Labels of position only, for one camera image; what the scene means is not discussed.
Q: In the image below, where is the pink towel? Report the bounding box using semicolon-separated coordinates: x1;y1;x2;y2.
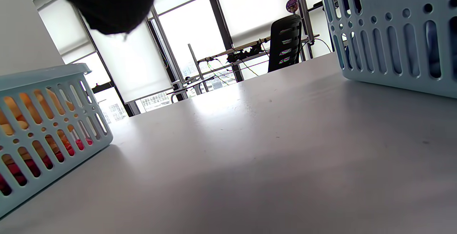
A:
0;138;93;196

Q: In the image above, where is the orange towel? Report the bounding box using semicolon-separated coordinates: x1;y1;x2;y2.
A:
0;88;77;156

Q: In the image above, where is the white desk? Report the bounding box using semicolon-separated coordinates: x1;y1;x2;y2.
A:
187;34;322;95

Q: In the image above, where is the person's right hand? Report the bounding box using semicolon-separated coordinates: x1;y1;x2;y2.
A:
54;0;217;35

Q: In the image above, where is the grey metal station frame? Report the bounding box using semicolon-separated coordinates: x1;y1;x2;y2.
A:
148;0;315;85

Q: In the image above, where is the black office chair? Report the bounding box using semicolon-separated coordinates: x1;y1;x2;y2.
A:
268;15;302;73

